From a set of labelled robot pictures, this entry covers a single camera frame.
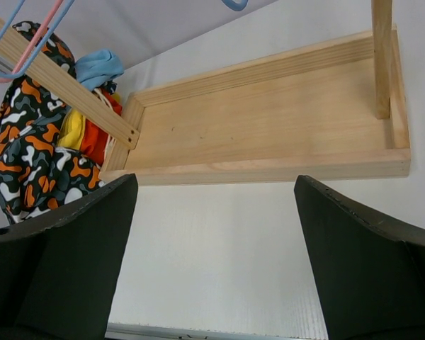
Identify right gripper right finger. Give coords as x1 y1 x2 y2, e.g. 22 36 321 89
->
294 176 425 339

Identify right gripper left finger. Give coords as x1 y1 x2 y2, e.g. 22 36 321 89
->
0 175 138 339

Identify black orange camouflage shorts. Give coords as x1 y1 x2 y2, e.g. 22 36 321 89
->
0 20 120 226

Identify orange red shorts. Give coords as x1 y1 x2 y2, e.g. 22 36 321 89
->
80 90 124 167

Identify yellow shorts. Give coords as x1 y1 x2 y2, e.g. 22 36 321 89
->
57 91 122 152

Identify light blue shorts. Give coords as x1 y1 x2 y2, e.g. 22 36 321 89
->
75 49 125 91

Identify pink wire hanger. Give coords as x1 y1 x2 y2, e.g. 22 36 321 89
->
0 0 64 84

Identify wooden clothes rack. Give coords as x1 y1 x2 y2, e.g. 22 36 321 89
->
0 0 412 187

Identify aluminium mounting rail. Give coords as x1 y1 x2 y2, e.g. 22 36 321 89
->
106 323 315 339

